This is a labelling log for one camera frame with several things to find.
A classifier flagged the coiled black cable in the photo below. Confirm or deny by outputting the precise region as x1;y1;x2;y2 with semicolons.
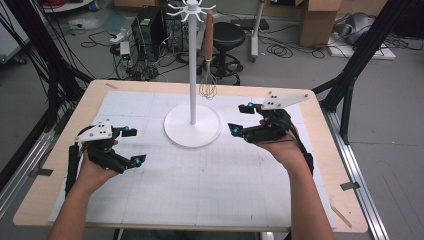
265;42;295;59

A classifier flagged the black round stool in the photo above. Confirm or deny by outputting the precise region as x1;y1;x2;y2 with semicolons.
199;21;247;87

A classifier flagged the white grid mat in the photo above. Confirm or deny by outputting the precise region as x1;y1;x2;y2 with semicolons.
48;90;337;231

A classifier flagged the wooden handled wire whisk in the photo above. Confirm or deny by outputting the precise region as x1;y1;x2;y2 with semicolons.
198;9;219;101

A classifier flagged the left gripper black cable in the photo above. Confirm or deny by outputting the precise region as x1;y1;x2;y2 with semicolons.
64;124;101;198

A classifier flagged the thin wooden stick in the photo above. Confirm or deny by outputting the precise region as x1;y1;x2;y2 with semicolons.
329;203;353;229

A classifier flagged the cardboard box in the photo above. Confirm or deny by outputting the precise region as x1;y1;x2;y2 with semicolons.
298;0;343;48

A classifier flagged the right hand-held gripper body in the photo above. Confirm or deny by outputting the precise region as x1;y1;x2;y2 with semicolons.
244;91;311;145

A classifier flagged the black computer tower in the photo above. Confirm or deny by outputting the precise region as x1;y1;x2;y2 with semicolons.
130;5;168;63

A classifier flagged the white metal stand leg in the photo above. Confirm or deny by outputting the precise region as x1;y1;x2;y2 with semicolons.
249;0;267;63

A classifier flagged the white adapter box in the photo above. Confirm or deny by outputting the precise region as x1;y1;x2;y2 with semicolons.
118;41;132;61

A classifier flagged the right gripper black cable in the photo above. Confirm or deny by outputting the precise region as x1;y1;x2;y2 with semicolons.
278;113;316;176

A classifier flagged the person's right hand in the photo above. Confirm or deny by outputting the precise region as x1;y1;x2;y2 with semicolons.
257;119;310;172

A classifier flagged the white flat board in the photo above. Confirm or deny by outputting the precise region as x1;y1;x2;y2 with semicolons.
325;32;398;62

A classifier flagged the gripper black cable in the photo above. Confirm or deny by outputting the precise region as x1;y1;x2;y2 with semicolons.
278;113;316;176
64;124;101;198

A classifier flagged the white hook stand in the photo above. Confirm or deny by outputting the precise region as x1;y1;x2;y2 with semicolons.
163;0;223;149

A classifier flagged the black metal frame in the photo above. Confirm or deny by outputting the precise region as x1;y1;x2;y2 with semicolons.
311;0;415;146
0;0;95;192

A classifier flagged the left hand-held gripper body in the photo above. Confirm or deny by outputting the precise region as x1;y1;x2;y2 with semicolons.
74;121;130;175

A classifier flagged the white power strip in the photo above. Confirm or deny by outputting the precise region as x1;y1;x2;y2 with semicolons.
109;28;133;44

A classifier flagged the aluminium rail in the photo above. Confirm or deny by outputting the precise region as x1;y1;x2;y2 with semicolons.
0;131;57;219
320;108;390;240

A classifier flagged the person's left hand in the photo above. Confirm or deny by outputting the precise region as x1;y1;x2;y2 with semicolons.
73;139;120;195

